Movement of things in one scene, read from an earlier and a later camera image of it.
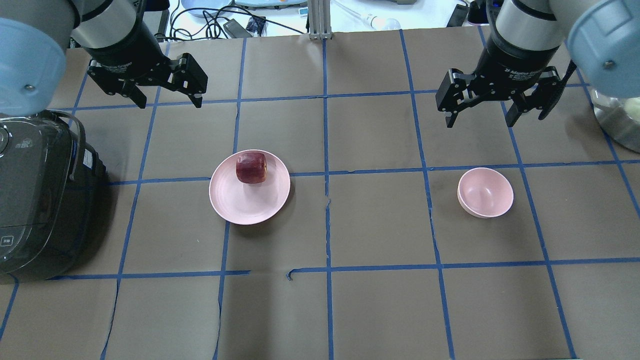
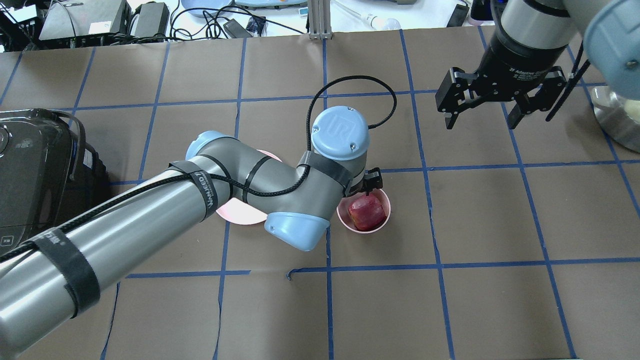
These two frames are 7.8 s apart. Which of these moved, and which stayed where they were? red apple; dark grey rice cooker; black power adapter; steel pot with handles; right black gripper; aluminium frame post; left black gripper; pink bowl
Moved: pink bowl; left black gripper; red apple
Stayed: steel pot with handles; right black gripper; black power adapter; aluminium frame post; dark grey rice cooker
